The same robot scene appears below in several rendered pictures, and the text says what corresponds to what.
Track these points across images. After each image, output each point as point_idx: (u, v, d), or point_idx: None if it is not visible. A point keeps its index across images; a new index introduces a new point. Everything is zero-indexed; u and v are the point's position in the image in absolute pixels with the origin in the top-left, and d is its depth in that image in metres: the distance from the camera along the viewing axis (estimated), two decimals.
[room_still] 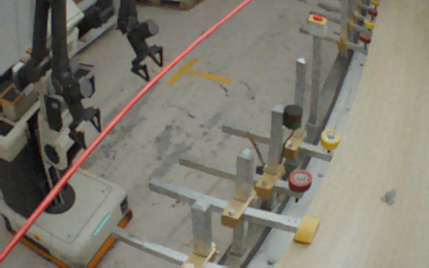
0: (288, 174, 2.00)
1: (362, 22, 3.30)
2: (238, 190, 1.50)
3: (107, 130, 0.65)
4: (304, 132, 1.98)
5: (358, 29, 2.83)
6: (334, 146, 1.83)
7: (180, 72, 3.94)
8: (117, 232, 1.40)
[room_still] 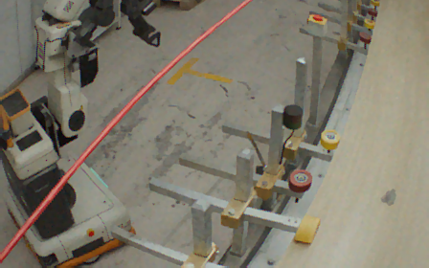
0: (288, 174, 2.00)
1: (362, 22, 3.30)
2: (238, 190, 1.50)
3: (107, 130, 0.65)
4: (304, 132, 1.98)
5: (358, 29, 2.83)
6: (334, 146, 1.83)
7: (180, 72, 3.94)
8: (117, 232, 1.40)
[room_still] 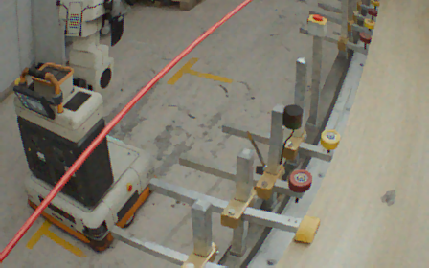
0: (288, 174, 2.00)
1: (362, 22, 3.30)
2: (238, 190, 1.50)
3: (107, 130, 0.65)
4: (304, 132, 1.98)
5: (358, 29, 2.83)
6: (334, 146, 1.83)
7: (180, 72, 3.94)
8: (117, 232, 1.40)
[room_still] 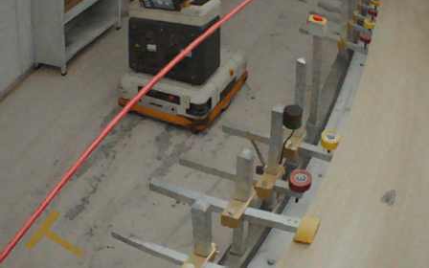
0: (288, 174, 2.00)
1: (362, 22, 3.30)
2: (238, 190, 1.50)
3: (107, 130, 0.65)
4: (304, 132, 1.98)
5: (358, 29, 2.83)
6: (334, 146, 1.83)
7: None
8: (117, 232, 1.40)
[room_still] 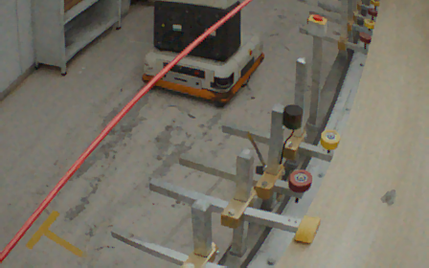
0: (288, 174, 2.00)
1: (362, 22, 3.30)
2: (238, 190, 1.50)
3: (107, 130, 0.65)
4: (304, 132, 1.98)
5: (358, 29, 2.83)
6: (334, 146, 1.83)
7: None
8: (117, 232, 1.40)
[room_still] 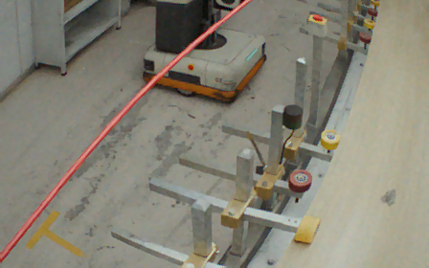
0: (288, 174, 2.00)
1: (362, 22, 3.30)
2: (238, 190, 1.50)
3: (107, 130, 0.65)
4: (304, 132, 1.98)
5: (358, 29, 2.83)
6: (334, 146, 1.83)
7: None
8: (117, 232, 1.40)
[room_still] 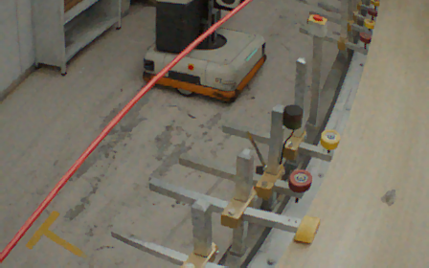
0: (288, 174, 2.00)
1: (362, 22, 3.30)
2: (238, 190, 1.50)
3: (107, 130, 0.65)
4: (304, 132, 1.98)
5: (358, 29, 2.83)
6: (334, 146, 1.83)
7: None
8: (117, 232, 1.40)
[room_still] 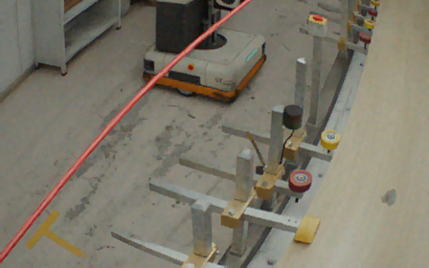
0: (288, 174, 2.00)
1: (362, 22, 3.30)
2: (238, 190, 1.50)
3: (107, 130, 0.65)
4: (304, 132, 1.98)
5: (358, 29, 2.83)
6: (334, 146, 1.83)
7: None
8: (117, 232, 1.40)
